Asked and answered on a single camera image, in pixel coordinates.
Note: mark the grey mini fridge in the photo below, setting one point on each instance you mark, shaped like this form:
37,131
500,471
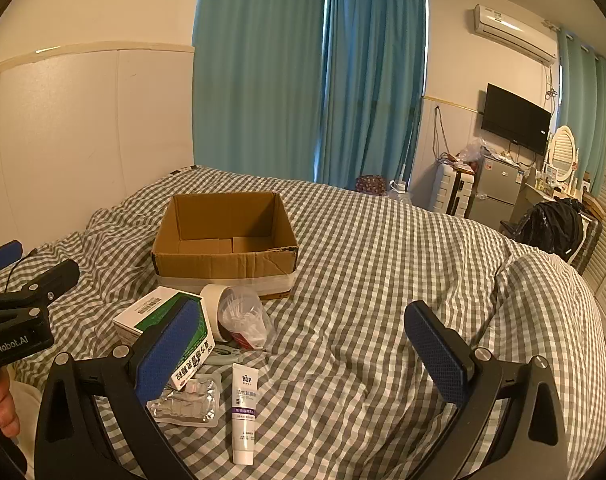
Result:
495,187

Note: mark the wide teal curtain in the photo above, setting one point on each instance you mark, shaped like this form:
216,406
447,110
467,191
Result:
258,70

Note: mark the black bag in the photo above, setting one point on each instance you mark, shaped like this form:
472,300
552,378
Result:
553,227

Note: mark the teal curtain by closet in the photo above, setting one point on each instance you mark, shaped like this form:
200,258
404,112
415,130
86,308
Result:
583,100

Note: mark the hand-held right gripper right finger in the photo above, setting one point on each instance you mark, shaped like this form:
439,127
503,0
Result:
435,350

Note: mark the silver blister pack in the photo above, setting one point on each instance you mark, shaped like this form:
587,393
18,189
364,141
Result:
185,405

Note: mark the clear cotton swab container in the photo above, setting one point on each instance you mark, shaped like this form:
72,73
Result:
245,317

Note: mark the plastic bags on fridge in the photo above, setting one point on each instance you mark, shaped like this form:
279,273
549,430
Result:
470,152

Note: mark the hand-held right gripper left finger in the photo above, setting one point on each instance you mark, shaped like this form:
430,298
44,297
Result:
167,347

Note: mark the narrow teal curtain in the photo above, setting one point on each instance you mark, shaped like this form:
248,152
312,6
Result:
373,80

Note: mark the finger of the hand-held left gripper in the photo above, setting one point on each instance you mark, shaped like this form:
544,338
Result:
3,256
53,277

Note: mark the grey checked blanket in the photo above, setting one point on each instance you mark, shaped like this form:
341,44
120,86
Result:
363,310

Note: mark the white toothpaste tube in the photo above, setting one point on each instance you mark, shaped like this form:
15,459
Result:
243,410

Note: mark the pale suitcase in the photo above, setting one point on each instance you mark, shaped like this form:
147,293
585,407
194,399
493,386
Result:
445,190

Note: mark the dark patterned bag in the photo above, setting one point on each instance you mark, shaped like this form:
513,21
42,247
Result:
371,185

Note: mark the white oval mirror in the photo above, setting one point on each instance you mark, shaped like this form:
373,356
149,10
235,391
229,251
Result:
563,155

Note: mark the pale green hand tool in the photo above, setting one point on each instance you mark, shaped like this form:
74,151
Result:
225,355

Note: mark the green and white medicine box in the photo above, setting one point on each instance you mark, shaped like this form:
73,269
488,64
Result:
148,312

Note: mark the black wall television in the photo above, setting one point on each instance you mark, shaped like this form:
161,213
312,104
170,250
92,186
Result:
515,117

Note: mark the clear water bottle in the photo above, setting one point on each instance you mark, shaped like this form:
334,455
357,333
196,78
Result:
400,192

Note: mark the white air conditioner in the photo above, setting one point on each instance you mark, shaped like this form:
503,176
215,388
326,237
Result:
513,32

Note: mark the cardboard box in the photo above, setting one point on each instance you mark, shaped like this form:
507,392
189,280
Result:
223,240

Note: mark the cardboard tape roll core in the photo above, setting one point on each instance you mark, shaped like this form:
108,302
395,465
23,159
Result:
214,297

